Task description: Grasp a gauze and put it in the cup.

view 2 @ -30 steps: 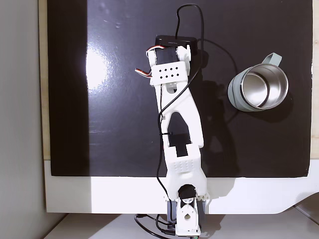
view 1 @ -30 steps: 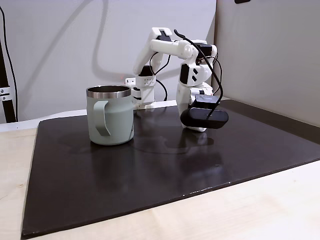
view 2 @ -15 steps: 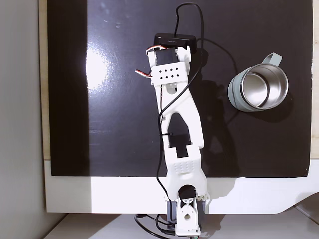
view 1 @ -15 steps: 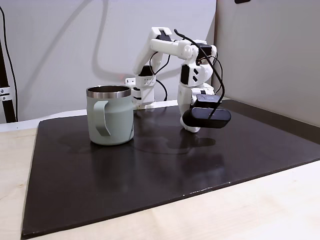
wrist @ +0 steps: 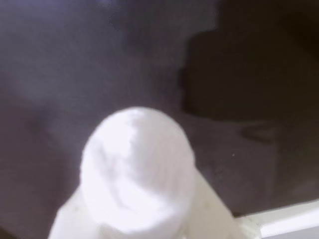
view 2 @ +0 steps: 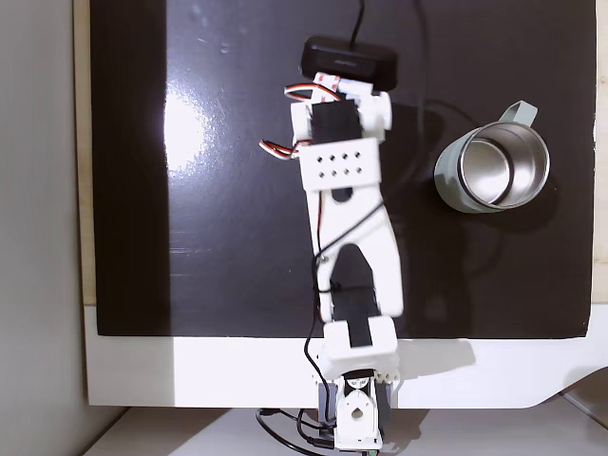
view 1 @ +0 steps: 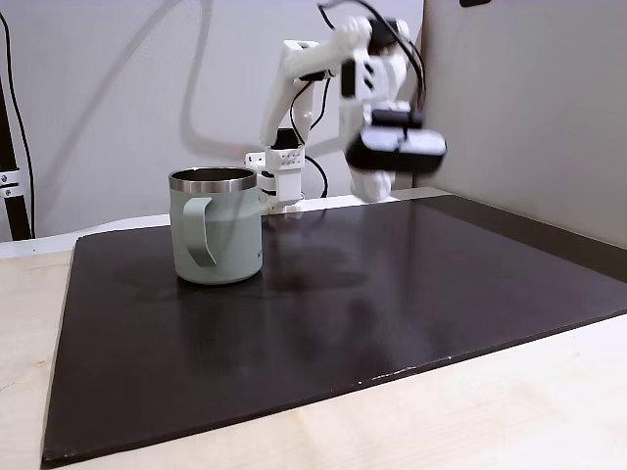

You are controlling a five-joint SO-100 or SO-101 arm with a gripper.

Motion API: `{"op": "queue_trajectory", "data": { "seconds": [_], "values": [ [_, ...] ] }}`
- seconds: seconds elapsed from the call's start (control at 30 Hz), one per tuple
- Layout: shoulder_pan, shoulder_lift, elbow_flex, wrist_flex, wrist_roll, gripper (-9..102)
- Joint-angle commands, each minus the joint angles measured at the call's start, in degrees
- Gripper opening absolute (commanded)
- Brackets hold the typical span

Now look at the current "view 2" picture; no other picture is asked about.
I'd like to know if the green steel-lined mug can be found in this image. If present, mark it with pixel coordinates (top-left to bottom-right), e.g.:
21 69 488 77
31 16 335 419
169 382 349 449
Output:
432 100 553 215

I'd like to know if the black table mat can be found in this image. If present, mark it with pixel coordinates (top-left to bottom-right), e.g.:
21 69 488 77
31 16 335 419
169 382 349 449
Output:
88 0 599 341

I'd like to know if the black oval camera box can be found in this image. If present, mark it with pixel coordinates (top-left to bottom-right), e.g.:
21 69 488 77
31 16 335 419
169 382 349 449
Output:
298 34 401 92

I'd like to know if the red white servo wire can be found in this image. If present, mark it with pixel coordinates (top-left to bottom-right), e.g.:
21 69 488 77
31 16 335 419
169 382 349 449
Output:
259 138 301 163
283 82 344 104

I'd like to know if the black base power cable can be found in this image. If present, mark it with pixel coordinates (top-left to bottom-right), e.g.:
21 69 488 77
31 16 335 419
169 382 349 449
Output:
255 407 337 450

